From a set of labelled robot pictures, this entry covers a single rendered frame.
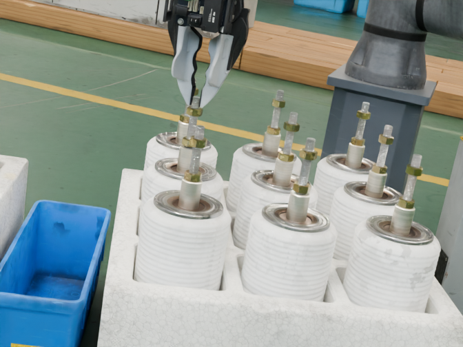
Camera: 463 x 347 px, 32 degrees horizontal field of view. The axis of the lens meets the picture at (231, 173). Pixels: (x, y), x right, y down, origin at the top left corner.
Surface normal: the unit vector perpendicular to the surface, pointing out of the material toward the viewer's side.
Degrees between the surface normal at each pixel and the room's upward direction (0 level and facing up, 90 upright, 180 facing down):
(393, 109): 90
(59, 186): 0
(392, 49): 72
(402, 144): 90
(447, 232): 90
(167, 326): 90
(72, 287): 0
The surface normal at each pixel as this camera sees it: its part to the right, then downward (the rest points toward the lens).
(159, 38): -0.30, 0.25
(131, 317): 0.07, 0.32
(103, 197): 0.16, -0.94
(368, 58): -0.59, -0.16
